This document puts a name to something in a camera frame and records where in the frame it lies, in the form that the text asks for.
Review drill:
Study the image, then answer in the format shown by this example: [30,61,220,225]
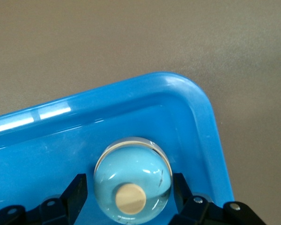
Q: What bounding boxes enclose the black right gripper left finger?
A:
[0,173,89,225]

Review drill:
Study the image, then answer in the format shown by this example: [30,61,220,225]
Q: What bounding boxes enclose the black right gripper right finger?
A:
[172,172,267,225]

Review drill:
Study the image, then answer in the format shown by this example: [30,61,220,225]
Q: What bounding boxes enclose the blue plastic tray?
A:
[0,71,236,225]

